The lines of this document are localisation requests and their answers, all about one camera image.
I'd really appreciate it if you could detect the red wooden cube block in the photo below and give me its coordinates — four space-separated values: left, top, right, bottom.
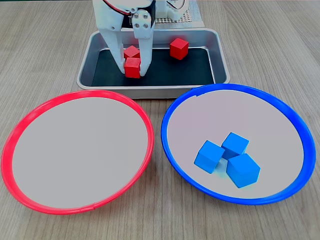
169 37 189 61
123 57 142 79
123 45 141 60

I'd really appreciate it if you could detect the blue wooden cube block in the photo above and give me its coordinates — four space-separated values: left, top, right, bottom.
221 131 250 161
226 153 261 189
193 139 226 175

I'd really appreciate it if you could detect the silver metal tray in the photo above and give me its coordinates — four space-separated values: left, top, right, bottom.
76 27 231 100

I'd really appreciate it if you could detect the black tray liner mat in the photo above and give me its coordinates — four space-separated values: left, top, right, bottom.
91 47 216 87

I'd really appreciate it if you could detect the white mesh base mat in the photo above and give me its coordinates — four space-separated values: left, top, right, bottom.
154 0 195 25

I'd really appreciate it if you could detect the blue-rimmed white dish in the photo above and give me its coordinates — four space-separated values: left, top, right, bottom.
161 83 317 206

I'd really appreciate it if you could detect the red-rimmed white dish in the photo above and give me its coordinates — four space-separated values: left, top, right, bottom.
0 89 155 216

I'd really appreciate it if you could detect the red gripper motor cable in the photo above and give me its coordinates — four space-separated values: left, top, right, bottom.
102 0 132 15

